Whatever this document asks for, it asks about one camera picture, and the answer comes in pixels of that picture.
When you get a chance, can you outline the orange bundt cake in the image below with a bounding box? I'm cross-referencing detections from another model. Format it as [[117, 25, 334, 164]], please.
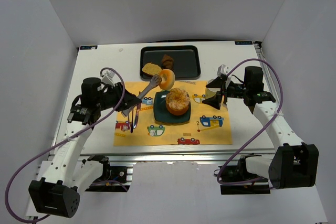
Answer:
[[165, 88, 190, 116]]

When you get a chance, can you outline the glazed orange donut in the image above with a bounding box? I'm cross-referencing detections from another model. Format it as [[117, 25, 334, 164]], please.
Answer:
[[159, 69, 175, 90]]

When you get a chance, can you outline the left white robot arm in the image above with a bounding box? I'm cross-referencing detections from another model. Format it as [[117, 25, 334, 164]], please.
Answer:
[[28, 77, 141, 218]]

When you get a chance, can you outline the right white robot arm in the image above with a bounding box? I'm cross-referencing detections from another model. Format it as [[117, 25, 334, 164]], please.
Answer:
[[204, 65, 319, 189]]

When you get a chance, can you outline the bread slice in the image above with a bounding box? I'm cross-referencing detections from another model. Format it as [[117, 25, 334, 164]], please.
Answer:
[[141, 62, 162, 77]]

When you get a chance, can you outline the iridescent purple knife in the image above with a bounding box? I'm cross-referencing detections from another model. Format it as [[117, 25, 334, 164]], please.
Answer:
[[133, 103, 141, 129]]

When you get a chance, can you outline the light green mug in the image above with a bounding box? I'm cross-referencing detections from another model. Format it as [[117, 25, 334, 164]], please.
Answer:
[[205, 88, 220, 99]]

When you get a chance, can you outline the yellow vehicle print placemat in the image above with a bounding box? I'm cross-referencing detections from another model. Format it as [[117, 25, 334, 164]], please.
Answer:
[[114, 81, 233, 146]]

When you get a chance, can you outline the purple iridescent spoon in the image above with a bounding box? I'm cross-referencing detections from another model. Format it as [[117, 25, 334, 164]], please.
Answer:
[[130, 109, 134, 134]]

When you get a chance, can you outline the teal square plate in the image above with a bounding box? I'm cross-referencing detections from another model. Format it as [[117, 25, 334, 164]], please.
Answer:
[[153, 91, 191, 125]]

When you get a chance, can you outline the black baking tray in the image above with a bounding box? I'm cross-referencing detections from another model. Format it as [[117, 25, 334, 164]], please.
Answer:
[[140, 45, 201, 80]]

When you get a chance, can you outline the dark brown pastry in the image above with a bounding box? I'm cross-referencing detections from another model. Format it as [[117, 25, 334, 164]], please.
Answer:
[[161, 54, 174, 70]]

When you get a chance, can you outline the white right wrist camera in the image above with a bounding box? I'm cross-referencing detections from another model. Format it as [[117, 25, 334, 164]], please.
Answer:
[[217, 64, 230, 77]]

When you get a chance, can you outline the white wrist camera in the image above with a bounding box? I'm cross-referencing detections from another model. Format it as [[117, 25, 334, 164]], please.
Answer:
[[100, 70, 115, 87], [217, 64, 230, 77]]

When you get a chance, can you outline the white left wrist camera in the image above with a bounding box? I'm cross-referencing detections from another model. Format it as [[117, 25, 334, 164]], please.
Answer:
[[100, 70, 115, 87]]

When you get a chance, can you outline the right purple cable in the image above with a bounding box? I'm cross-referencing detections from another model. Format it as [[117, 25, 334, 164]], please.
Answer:
[[216, 58, 284, 190]]

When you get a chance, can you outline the purple cable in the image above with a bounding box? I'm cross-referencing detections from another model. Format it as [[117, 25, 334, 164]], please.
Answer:
[[216, 58, 284, 190], [4, 67, 129, 222]]

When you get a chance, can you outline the aluminium frame rail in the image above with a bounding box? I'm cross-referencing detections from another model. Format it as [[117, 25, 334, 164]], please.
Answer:
[[48, 151, 279, 167]]

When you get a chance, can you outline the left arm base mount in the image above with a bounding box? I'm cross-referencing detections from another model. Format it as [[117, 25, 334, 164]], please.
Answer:
[[86, 166, 133, 193]]

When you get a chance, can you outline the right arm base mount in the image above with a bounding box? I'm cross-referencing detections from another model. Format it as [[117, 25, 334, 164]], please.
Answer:
[[219, 153, 271, 195]]

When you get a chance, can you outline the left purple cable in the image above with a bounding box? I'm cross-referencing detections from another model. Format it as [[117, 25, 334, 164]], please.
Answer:
[[4, 67, 129, 222]]

